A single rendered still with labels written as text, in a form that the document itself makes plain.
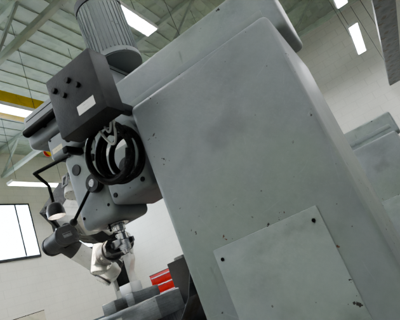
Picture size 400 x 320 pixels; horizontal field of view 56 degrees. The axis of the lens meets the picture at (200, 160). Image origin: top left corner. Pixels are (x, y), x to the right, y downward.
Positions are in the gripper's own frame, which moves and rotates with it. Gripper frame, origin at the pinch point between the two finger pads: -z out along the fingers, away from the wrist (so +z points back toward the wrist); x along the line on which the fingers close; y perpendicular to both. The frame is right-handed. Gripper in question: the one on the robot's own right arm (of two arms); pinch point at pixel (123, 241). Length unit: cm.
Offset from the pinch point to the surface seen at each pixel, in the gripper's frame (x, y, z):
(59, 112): -27, -37, -34
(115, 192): -6.6, -14.8, -16.6
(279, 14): 21, -38, -87
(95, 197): -8.6, -17.8, -5.3
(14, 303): 177, -81, 867
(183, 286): 28.3, 23.2, 11.8
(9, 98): 133, -373, 457
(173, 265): 27.6, 13.4, 13.5
